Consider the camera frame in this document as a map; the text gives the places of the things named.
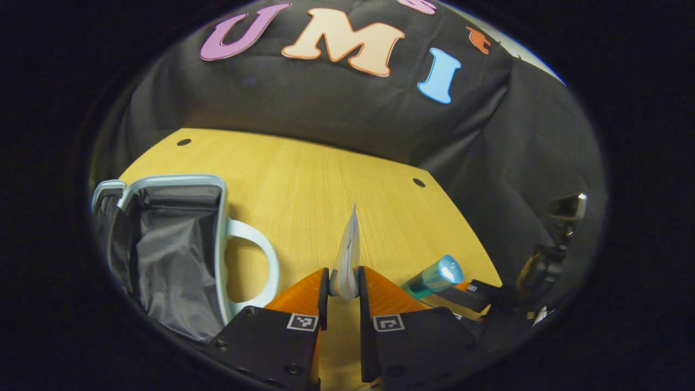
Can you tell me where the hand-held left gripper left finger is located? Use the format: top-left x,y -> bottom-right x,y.
213,266 -> 331,391

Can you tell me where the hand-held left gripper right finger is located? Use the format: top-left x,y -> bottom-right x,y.
357,265 -> 484,391

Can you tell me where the blue capped clear bottle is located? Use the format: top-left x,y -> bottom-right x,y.
401,254 -> 465,300

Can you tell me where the pale teal squeeze tube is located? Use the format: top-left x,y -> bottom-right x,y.
328,203 -> 362,301

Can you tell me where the light blue suitcase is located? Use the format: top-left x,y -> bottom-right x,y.
91,174 -> 281,344

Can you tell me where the black backdrop cloth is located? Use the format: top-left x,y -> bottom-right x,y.
89,0 -> 607,313

